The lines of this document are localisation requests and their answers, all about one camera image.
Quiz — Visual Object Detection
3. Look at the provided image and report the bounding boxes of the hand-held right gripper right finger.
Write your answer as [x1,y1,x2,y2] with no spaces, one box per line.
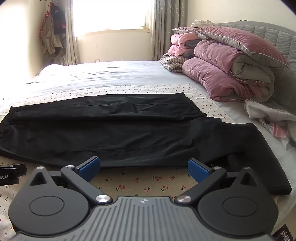
[175,158,260,205]

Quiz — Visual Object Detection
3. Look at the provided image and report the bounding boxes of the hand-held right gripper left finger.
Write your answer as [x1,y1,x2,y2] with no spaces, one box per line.
[30,156,112,205]

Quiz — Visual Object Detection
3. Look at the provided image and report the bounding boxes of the black pants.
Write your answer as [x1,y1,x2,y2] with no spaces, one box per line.
[0,92,292,196]

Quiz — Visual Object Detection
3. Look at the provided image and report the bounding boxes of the pink striped cloth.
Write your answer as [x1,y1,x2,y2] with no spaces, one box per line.
[258,118,290,139]

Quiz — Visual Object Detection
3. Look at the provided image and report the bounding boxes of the white crumpled cloth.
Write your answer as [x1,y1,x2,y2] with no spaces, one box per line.
[245,98,296,141]

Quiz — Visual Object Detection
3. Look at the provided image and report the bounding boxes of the large folded pink quilt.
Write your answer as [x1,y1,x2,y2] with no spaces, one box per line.
[181,39,275,103]

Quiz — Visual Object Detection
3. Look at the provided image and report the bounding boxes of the dark printed cloth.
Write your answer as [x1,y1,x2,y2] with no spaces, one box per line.
[271,224,291,241]

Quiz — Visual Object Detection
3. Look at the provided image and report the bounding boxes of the brown striped cloth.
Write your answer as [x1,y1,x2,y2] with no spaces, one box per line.
[159,53,186,73]

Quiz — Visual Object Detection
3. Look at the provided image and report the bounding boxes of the light pink folded blanket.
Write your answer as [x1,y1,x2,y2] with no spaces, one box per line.
[167,32,204,58]

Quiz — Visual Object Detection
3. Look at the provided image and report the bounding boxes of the large pink grey-trimmed pillow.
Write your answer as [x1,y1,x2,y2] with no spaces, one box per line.
[196,25,290,69]

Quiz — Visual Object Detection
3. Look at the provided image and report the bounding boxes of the grey patterned curtain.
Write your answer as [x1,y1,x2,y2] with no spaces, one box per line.
[149,0,173,61]
[55,0,79,66]

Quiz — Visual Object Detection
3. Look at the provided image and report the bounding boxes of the small pink grey-trimmed pillow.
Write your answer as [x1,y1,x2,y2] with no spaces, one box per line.
[172,27,204,40]

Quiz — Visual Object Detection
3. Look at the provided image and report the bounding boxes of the hanging clothes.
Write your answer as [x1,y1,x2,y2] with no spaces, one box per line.
[39,2,67,56]

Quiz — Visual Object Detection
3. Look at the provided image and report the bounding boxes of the window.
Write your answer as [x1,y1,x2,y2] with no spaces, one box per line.
[73,0,151,37]

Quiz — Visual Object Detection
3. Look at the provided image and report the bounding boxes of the grey quilted headboard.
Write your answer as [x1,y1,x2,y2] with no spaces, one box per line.
[216,21,296,102]

